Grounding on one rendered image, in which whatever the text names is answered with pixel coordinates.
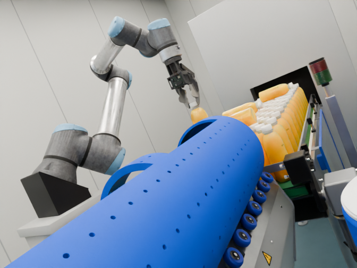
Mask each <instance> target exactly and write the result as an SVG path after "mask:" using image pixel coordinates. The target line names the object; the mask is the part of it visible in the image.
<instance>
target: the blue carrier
mask: <svg viewBox="0 0 357 268"><path fill-rule="evenodd" d="M264 160H265V159H264V151H263V149H262V145H261V143H260V141H259V139H258V137H257V136H256V134H255V133H254V132H253V131H252V130H251V129H250V128H249V127H248V126H247V125H246V124H244V123H243V122H241V121H239V120H237V119H235V118H231V117H228V116H211V117H208V118H205V119H202V120H200V121H199V122H197V123H195V124H194V125H192V126H191V127H189V128H188V129H187V130H186V132H185V133H184V134H183V135H182V137H181V139H180V141H179V143H178V146H177V148H176V149H174V150H173V151H171V152H170V153H152V154H147V155H144V156H141V157H139V158H137V159H136V160H134V161H133V162H131V163H129V164H128V165H126V166H124V167H122V168H121V169H119V170H118V171H116V172H115V173H114V174H113V175H112V176H111V177H110V178H109V179H108V181H107V182H106V184H105V186H104V188H103V192H102V194H101V199H100V201H99V202H98V203H97V204H95V205H94V206H92V207H91V208H89V209H88V210H86V211H85V212H83V213H82V214H81V215H79V216H78V217H76V218H75V219H74V220H72V221H71V222H69V223H68V224H66V225H65V226H63V227H62V228H60V229H59V230H57V231H56V232H55V233H53V234H52V235H50V236H49V237H48V238H46V239H45V240H43V241H42V242H40V243H39V244H37V245H36V246H34V247H33V248H32V249H30V250H29V251H27V252H26V253H24V254H23V255H21V256H20V257H19V258H17V259H16V260H14V261H13V262H12V263H10V264H9V265H7V266H6V267H4V268H217V267H218V265H219V263H220V260H221V259H222V257H223V255H224V252H225V250H226V248H227V246H228V244H229V242H230V240H231V237H232V235H233V233H234V231H235V229H236V227H237V225H238V223H239V221H240V219H241V217H242V214H243V212H244V210H245V208H246V206H247V204H248V202H249V200H250V198H251V196H252V193H253V191H254V189H255V187H256V185H257V183H258V181H259V179H260V177H261V174H262V172H263V169H264ZM135 171H143V172H141V173H140V174H138V175H137V176H136V177H134V178H133V179H131V180H130V181H128V182H127V183H125V182H126V180H127V178H128V176H129V175H130V174H131V172H135Z"/></svg>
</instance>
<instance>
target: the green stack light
mask: <svg viewBox="0 0 357 268"><path fill-rule="evenodd" d="M312 76H313V78H314V81H315V83H316V85H317V86H319V85H322V84H325V83H327V82H330V81H332V80H333V79H332V76H331V73H330V71H329V69H326V70H323V71H321V72H318V73H316V74H313V75H312Z"/></svg>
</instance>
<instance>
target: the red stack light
mask: <svg viewBox="0 0 357 268"><path fill-rule="evenodd" d="M309 68H310V70H311V73H312V74H316V73H318V72H321V71H323V70H326V69H328V66H327V63H326V60H325V59H324V60H322V61H319V62H317V63H314V64H312V65H309Z"/></svg>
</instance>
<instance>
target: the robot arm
mask: <svg viewBox="0 0 357 268"><path fill-rule="evenodd" d="M147 28H148V30H149V32H148V31H146V30H144V29H142V28H140V27H138V26H136V25H135V24H133V23H131V22H128V21H126V20H125V19H124V18H120V17H119V16H116V17H115V18H114V19H113V21H112V22H111V24H110V26H109V29H108V33H107V34H108V37H107V39H106V41H105V42H104V44H103V46H102V48H101V49H100V51H99V53H98V54H97V55H95V56H94V57H93V58H92V59H91V61H90V69H91V71H92V72H93V74H94V75H95V76H96V77H98V78H99V79H101V80H103V81H105V82H107V83H108V88H107V92H106V96H105V101H104V105H103V109H102V113H101V117H100V121H99V126H98V130H97V133H96V134H94V135H93V136H92V137H90V136H88V131H87V130H86V129H85V128H84V127H82V126H80V125H77V124H71V123H63V124H59V125H58V126H57V127H56V128H55V130H54V132H53V133H52V136H51V139H50V141H49V144H48V147H47V149H46V152H45V155H44V158H43V160H42V162H41V163H40V164H39V165H38V167H37V168H36V169H35V170H34V171H33V173H32V174H34V173H36V172H39V171H40V172H43V173H46V174H49V175H52V176H55V177H58V178H60V179H63V180H66V181H69V182H72V183H75V184H77V167H78V166H79V167H81V168H85V169H88V170H92V171H95V172H99V173H102V174H106V175H113V174H114V173H115V172H116V171H118V170H119V169H120V167H121V165H122V163H123V160H124V156H125V152H126V150H125V148H123V147H121V141H120V139H119V138H118V135H119V131H120V125H121V119H122V113H123V107H124V101H125V95H126V90H128V89H129V87H130V85H131V81H132V73H131V72H129V71H128V70H125V69H123V68H121V67H119V66H116V65H114V64H112V62H113V61H114V60H115V58H116V57H117V55H118V54H119V53H120V51H121V50H122V49H123V48H124V46H125V45H129V46H131V47H133V48H135V49H137V50H139V52H140V54H141V55H142V56H144V57H146V58H151V57H154V56H156V55H157V54H159V56H160V59H161V61H162V63H164V64H165V66H166V69H167V71H168V73H169V76H170V77H168V78H167V80H168V83H169V82H171V84H172V86H173V87H171V84H170V83H169V85H170V87H171V90H173V89H175V90H176V92H177V93H178V95H179V98H178V99H179V102H180V103H183V104H184V105H185V106H186V107H187V108H188V109H190V105H189V101H188V98H187V96H186V90H184V89H182V88H184V86H185V85H189V89H190V91H191V95H192V96H193V97H195V99H196V102H197V104H198V105H199V104H200V94H199V87H198V83H197V81H196V79H195V75H194V73H193V72H192V71H191V70H190V69H188V68H187V67H186V66H185V65H183V64H182V63H179V61H181V60H182V58H181V56H182V52H181V50H180V46H179V45H178V43H177V40H176V38H175V35H174V33H173V31H172V28H171V24H170V23H169V21H168V20H167V19H166V18H162V19H158V20H155V21H153V22H151V23H150V24H148V26H147Z"/></svg>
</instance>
